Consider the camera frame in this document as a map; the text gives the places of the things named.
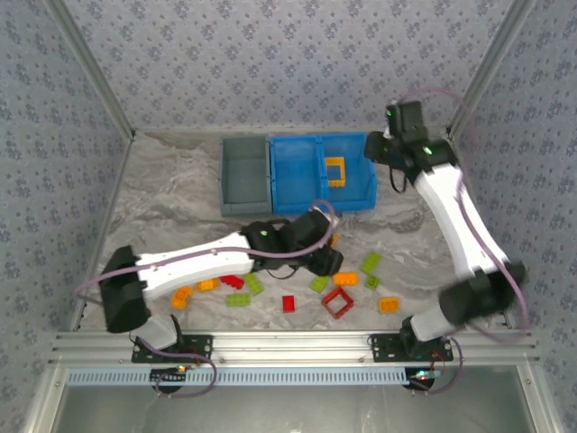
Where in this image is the slotted pale blue cable tray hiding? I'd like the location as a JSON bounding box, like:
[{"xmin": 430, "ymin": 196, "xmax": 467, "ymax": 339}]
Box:
[{"xmin": 66, "ymin": 367, "xmax": 410, "ymax": 387}]

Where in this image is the wide aluminium frame rail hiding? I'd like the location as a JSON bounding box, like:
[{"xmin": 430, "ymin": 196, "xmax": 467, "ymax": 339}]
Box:
[{"xmin": 49, "ymin": 331, "xmax": 541, "ymax": 365}]

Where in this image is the aluminium frame post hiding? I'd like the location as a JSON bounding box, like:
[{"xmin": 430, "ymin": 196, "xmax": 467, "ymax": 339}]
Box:
[
  {"xmin": 43, "ymin": 0, "xmax": 138, "ymax": 138},
  {"xmin": 447, "ymin": 0, "xmax": 541, "ymax": 138}
]

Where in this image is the black electronics board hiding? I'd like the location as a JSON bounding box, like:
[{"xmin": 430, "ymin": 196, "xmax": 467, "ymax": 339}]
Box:
[
  {"xmin": 404, "ymin": 367, "xmax": 437, "ymax": 390},
  {"xmin": 150, "ymin": 367, "xmax": 188, "ymax": 385}
]

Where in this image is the grey plastic bin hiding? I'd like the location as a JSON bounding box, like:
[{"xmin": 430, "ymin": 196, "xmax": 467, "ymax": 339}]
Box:
[{"xmin": 218, "ymin": 136, "xmax": 274, "ymax": 217}]

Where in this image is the thin black right gripper wire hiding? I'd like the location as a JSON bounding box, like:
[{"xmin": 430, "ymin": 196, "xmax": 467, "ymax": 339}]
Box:
[{"xmin": 389, "ymin": 164, "xmax": 410, "ymax": 195}]

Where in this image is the thin black left gripper wire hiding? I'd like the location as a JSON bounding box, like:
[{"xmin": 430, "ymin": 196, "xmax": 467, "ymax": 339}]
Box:
[{"xmin": 264, "ymin": 264, "xmax": 299, "ymax": 280}]

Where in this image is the aluminium frame leg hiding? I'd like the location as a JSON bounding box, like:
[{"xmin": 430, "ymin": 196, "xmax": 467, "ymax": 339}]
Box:
[
  {"xmin": 517, "ymin": 364, "xmax": 563, "ymax": 433},
  {"xmin": 22, "ymin": 364, "xmax": 69, "ymax": 433}
]

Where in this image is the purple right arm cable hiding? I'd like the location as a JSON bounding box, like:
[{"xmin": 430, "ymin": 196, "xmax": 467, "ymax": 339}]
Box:
[{"xmin": 398, "ymin": 87, "xmax": 532, "ymax": 397}]

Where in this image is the orange lego frame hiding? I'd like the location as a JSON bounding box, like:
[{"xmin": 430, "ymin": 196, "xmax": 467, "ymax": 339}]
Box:
[{"xmin": 325, "ymin": 156, "xmax": 350, "ymax": 189}]

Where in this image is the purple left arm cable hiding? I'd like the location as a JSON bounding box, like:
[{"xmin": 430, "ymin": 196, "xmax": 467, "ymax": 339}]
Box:
[{"xmin": 73, "ymin": 198, "xmax": 340, "ymax": 400}]

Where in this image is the grey metal sheet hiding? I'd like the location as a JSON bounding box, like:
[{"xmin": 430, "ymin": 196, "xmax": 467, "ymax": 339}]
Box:
[{"xmin": 53, "ymin": 365, "xmax": 542, "ymax": 433}]

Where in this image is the red lego frame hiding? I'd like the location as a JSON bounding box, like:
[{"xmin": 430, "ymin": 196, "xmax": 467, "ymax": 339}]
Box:
[{"xmin": 320, "ymin": 285, "xmax": 356, "ymax": 320}]

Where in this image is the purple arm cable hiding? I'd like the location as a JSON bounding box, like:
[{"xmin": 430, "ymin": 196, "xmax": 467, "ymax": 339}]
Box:
[
  {"xmin": 73, "ymin": 198, "xmax": 340, "ymax": 400},
  {"xmin": 398, "ymin": 87, "xmax": 532, "ymax": 397}
]

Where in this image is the thin black gripper wire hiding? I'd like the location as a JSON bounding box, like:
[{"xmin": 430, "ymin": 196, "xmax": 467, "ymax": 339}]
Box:
[
  {"xmin": 389, "ymin": 164, "xmax": 410, "ymax": 195},
  {"xmin": 264, "ymin": 264, "xmax": 299, "ymax": 280}
]

